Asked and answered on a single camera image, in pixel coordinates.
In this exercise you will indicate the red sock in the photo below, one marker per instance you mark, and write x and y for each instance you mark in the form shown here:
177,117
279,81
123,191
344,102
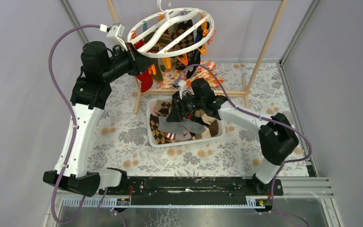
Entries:
139,44
146,81

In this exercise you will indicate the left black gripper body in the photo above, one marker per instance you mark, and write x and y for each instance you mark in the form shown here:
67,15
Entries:
136,62

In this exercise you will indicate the brown argyle sock in basket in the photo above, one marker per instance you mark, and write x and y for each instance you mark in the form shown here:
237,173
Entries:
160,108

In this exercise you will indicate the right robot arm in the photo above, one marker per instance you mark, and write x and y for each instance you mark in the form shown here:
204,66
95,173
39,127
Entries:
276,135

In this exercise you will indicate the hanging black lettered sock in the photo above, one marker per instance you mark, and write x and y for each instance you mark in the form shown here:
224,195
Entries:
196,58

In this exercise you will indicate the white round clip hanger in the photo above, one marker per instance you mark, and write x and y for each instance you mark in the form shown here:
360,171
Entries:
156,31

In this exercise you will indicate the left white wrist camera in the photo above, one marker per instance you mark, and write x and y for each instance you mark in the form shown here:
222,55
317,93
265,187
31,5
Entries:
114,35

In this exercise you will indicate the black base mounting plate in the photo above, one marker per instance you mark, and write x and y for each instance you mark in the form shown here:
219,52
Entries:
201,191

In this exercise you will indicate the hanging green striped sock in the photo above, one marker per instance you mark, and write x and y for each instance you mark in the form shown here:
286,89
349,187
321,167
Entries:
160,68

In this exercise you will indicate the wooden drying rack frame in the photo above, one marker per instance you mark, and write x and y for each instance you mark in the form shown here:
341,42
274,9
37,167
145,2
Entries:
246,85

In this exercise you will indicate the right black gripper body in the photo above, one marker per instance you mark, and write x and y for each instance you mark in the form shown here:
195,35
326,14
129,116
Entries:
190,104

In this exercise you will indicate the floral table cloth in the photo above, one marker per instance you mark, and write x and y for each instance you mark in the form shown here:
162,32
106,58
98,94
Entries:
121,136

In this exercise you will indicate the white laundry basket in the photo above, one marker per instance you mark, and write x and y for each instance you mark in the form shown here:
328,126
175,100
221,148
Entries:
152,103

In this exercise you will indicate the hanging brown argyle sock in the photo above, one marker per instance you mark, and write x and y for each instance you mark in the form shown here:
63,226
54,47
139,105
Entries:
184,43

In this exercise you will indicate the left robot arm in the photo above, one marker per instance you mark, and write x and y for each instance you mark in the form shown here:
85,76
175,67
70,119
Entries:
100,67

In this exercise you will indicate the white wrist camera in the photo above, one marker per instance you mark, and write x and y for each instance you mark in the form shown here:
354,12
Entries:
114,35
181,87

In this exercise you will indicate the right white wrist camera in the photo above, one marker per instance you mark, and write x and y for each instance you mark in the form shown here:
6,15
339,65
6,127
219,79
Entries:
181,87

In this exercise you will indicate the orange patterned cloth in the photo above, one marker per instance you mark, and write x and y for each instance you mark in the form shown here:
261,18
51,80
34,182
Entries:
169,76

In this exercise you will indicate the grey sock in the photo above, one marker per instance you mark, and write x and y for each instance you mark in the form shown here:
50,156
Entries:
179,127

